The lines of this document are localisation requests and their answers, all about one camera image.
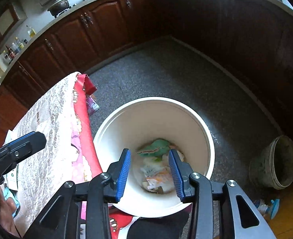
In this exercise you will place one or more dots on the black gas stove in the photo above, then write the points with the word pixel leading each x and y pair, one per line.
pixel 73 5

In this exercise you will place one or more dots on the white plastic bucket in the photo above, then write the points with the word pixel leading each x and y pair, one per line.
pixel 149 119

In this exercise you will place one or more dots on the dark cloth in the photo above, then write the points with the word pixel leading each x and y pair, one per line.
pixel 156 229

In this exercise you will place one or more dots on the yellow cap bottle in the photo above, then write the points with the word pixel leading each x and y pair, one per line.
pixel 22 44

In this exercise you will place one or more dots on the yellow oil bottle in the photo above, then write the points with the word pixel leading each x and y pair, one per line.
pixel 31 32

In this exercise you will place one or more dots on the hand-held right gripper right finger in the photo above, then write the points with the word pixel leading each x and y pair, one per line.
pixel 176 176

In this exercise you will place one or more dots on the blue spray bottle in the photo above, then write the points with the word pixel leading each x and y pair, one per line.
pixel 273 205

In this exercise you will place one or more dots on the brown wooden upper cabinets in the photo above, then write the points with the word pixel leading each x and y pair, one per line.
pixel 4 20

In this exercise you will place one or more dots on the clear plastic bottle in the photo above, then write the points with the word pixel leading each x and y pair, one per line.
pixel 17 45

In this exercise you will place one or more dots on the person's left hand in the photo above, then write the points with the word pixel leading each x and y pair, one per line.
pixel 5 212

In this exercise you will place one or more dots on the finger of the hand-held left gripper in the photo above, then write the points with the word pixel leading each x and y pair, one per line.
pixel 19 139
pixel 31 145

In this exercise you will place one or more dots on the brown wooden base cabinets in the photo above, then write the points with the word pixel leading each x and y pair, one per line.
pixel 99 29

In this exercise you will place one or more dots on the dark cooking pot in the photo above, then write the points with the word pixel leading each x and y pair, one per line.
pixel 59 6

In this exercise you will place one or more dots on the grey dirty basin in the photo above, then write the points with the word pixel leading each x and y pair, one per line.
pixel 261 169

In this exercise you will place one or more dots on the brown sauce bottle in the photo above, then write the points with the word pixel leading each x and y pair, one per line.
pixel 10 52

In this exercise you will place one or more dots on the white orange wrapper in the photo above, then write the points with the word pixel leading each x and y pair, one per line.
pixel 153 175

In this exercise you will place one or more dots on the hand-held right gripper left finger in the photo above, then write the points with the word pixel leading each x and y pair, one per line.
pixel 124 174

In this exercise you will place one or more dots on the green snack wrapper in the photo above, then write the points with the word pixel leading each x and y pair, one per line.
pixel 158 147

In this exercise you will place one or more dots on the red printed cloth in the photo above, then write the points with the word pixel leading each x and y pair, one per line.
pixel 83 129

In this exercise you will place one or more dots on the cream lace tablecloth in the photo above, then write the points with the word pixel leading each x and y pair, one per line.
pixel 49 129

